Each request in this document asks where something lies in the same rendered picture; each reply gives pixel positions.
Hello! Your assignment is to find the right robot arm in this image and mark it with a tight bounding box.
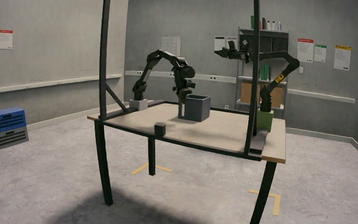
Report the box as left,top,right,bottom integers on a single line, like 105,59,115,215
228,38,300,113

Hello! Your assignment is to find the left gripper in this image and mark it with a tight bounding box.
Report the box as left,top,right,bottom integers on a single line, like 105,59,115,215
173,78,192,104

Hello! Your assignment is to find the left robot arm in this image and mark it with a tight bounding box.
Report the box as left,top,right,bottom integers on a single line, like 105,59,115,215
132,49,196,101

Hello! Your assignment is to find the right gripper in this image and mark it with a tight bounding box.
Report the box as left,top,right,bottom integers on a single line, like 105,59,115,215
214,47,239,60

